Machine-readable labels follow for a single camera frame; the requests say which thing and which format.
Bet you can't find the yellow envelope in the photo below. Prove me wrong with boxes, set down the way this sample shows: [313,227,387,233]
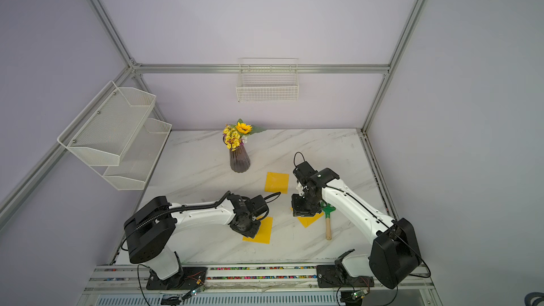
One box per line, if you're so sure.
[264,172,290,194]
[242,217,273,245]
[297,212,324,228]

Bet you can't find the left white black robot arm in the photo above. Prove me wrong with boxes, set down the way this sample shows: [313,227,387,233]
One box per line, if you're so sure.
[123,191,269,283]

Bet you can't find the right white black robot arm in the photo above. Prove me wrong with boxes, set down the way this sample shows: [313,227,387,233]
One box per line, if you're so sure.
[291,161,432,289]

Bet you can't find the green head wooden hammer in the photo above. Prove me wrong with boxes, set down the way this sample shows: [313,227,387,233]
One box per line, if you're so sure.
[321,201,336,241]

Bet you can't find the dark ribbed vase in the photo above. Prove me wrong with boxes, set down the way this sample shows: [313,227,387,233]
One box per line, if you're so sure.
[229,144,251,173]

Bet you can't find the yellow artificial flowers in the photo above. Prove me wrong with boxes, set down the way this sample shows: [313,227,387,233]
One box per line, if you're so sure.
[222,119,266,152]

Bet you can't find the white mesh lower shelf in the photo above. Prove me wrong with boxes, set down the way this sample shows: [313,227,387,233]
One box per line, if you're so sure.
[103,118,171,191]

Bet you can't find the white mesh shelf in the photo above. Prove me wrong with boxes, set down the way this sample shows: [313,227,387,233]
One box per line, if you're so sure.
[58,82,156,167]
[103,118,171,191]

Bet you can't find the white mesh upper shelf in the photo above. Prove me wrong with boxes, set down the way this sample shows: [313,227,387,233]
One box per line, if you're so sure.
[58,82,156,167]

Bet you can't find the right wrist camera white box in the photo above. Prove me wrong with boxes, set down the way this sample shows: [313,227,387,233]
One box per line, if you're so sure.
[296,183,305,197]

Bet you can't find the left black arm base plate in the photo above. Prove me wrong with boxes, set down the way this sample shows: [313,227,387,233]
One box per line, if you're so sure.
[146,266,208,290]

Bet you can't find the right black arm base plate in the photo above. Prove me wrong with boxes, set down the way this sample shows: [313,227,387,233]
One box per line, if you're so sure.
[316,265,375,288]

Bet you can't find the white wire wall basket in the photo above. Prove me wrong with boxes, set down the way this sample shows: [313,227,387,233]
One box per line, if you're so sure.
[236,58,300,103]

